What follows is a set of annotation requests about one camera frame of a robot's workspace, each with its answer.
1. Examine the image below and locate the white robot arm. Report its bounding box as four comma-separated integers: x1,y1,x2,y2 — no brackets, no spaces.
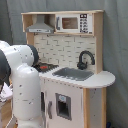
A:
0,41,43,128

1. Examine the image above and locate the wooden toy kitchen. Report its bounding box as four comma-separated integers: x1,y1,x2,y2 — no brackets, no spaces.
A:
22,10,115,128

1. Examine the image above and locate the grey toy sink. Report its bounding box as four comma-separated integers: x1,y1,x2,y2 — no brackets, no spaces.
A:
53,67,93,81

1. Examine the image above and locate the black toy faucet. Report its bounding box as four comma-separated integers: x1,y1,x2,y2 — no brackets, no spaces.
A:
76,50,96,71

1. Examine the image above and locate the black toy stovetop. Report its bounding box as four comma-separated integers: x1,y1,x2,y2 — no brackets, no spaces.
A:
34,62,57,73

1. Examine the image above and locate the grey ice dispenser panel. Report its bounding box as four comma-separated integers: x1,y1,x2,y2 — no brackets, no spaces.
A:
56,93,72,120

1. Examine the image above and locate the toy microwave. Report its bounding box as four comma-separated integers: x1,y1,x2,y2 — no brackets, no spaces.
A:
56,14,93,34

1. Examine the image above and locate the grey range hood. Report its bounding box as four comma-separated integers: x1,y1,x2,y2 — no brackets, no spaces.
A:
26,15,54,33

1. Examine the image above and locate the grey cabinet door handle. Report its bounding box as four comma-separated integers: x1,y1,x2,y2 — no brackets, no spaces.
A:
48,101,52,119

